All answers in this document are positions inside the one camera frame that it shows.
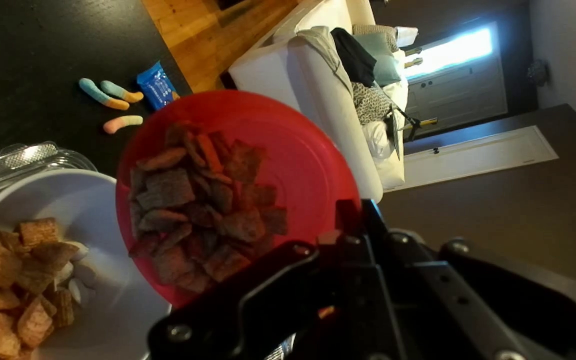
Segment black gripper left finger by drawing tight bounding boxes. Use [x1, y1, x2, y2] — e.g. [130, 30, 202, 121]
[146, 197, 384, 360]

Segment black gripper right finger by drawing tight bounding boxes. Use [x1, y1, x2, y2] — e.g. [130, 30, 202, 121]
[359, 197, 576, 360]

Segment teal cushion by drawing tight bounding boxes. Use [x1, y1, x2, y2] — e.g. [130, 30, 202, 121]
[354, 28, 404, 88]

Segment blue orange gummy worm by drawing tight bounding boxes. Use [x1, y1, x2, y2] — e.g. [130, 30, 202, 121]
[76, 75, 132, 112]
[98, 77, 146, 105]

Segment white ceramic bowl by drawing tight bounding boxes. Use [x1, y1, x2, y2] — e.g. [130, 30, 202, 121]
[0, 165, 174, 360]

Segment white floor rug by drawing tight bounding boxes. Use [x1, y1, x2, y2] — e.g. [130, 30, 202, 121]
[384, 123, 559, 195]

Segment blue snack packet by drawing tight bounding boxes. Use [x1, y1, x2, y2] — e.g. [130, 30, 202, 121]
[134, 60, 182, 112]

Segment red orange plastic bowl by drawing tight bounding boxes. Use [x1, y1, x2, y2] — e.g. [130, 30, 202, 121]
[114, 88, 361, 310]

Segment white sofa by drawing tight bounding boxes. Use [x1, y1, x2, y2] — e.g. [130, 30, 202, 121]
[225, 0, 409, 201]

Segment grey patterned throw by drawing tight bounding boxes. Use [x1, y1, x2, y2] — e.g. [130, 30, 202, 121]
[350, 79, 396, 127]

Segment clear plastic food container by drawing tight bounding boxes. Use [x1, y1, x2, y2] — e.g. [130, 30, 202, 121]
[0, 140, 95, 221]

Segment black garment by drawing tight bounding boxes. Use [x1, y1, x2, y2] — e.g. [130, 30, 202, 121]
[329, 25, 377, 88]

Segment dark door with window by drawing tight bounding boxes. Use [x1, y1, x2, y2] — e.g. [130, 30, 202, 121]
[404, 21, 512, 136]

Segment square cereal pieces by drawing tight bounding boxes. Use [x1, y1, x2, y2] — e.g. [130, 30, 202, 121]
[0, 121, 290, 360]

